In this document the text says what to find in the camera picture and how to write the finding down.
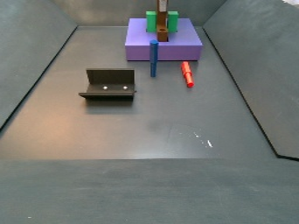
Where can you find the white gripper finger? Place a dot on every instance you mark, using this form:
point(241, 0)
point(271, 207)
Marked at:
point(163, 5)

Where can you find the green U-shaped block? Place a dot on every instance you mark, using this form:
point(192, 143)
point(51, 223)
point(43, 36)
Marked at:
point(171, 20)

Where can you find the red cylinder peg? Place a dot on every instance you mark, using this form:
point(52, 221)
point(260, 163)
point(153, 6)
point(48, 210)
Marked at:
point(187, 74)

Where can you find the purple base block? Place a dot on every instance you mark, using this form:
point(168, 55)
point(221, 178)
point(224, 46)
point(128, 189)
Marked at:
point(181, 47)

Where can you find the brown T-shaped block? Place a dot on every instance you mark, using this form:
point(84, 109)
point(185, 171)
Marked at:
point(161, 31)

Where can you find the black angle bracket fixture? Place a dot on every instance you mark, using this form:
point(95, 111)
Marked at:
point(109, 83)

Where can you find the blue upright cylinder peg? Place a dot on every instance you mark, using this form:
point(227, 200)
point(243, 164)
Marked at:
point(153, 47)

